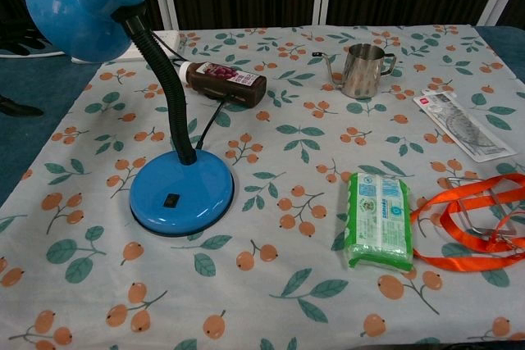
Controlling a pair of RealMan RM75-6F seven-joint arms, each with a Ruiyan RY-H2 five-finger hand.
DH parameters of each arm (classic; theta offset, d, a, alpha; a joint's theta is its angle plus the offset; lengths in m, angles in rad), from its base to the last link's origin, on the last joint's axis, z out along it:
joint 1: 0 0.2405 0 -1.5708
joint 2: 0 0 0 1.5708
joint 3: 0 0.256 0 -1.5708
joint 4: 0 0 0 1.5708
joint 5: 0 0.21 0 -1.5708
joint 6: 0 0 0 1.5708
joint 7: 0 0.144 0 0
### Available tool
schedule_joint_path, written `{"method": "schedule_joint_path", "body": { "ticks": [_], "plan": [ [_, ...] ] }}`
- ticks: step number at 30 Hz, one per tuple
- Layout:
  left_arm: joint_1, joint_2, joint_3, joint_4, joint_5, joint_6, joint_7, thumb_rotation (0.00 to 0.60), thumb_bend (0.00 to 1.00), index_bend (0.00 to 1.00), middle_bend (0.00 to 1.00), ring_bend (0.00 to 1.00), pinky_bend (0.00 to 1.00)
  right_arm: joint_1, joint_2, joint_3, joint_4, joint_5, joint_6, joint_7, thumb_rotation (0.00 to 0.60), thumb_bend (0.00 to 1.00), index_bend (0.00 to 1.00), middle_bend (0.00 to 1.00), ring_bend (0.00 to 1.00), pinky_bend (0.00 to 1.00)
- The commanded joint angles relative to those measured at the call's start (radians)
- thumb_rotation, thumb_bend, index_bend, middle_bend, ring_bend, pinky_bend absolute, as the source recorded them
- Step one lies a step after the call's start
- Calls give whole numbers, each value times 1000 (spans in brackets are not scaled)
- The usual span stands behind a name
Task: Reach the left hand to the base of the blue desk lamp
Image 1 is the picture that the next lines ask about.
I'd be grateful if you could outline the clear plastic badge holder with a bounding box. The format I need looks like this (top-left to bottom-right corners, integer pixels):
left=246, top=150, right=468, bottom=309
left=445, top=176, right=518, bottom=244

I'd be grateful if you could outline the packaged ruler protractor set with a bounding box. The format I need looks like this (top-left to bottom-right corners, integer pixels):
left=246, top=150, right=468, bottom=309
left=412, top=88, right=518, bottom=163

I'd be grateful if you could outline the blue desk lamp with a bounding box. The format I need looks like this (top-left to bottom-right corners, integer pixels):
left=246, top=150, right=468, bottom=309
left=24, top=0, right=235, bottom=239

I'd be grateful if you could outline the white power strip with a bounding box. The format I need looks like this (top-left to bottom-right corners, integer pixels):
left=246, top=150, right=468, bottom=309
left=71, top=29, right=181, bottom=65

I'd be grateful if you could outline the stainless steel spouted pitcher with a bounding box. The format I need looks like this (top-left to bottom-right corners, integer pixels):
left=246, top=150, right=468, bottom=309
left=323, top=43, right=398, bottom=100

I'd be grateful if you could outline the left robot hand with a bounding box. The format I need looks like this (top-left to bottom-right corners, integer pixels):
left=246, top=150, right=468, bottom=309
left=0, top=28, right=54, bottom=117

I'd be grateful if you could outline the orange lanyard strap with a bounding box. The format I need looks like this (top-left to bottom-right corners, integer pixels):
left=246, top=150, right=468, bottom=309
left=409, top=173, right=525, bottom=272

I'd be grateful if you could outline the green tissue pack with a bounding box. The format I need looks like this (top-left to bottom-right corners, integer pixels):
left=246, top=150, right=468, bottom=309
left=343, top=172, right=414, bottom=272

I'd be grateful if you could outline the black plug with cable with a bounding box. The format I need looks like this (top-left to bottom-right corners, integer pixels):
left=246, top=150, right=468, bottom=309
left=153, top=32, right=231, bottom=150

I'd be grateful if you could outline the floral orange fruit tablecloth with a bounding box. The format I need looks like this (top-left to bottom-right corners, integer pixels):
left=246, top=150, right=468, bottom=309
left=0, top=24, right=525, bottom=350

